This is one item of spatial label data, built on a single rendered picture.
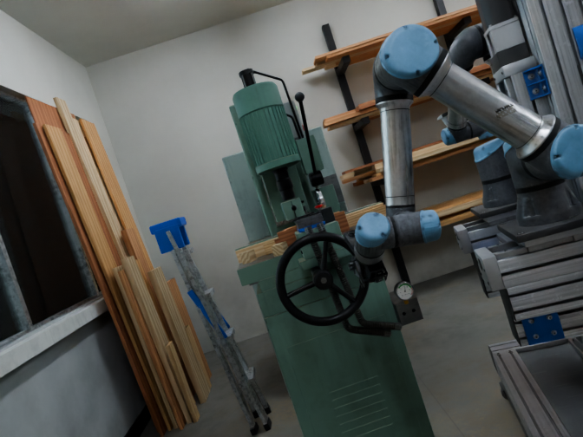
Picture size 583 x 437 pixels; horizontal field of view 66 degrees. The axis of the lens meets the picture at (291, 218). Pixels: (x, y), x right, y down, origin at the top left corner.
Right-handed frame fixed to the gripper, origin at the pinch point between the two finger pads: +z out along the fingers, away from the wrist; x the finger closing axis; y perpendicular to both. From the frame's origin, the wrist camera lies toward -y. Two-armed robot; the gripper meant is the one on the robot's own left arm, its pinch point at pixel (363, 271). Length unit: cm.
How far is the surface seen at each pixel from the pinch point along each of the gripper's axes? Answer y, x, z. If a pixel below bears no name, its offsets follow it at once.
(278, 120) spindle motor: -65, -6, 1
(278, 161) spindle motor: -51, -11, 7
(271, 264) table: -18.5, -25.1, 16.8
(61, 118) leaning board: -193, -127, 87
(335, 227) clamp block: -19.0, -1.7, 5.4
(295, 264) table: -16.5, -17.4, 17.9
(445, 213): -88, 112, 195
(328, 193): -49, 6, 36
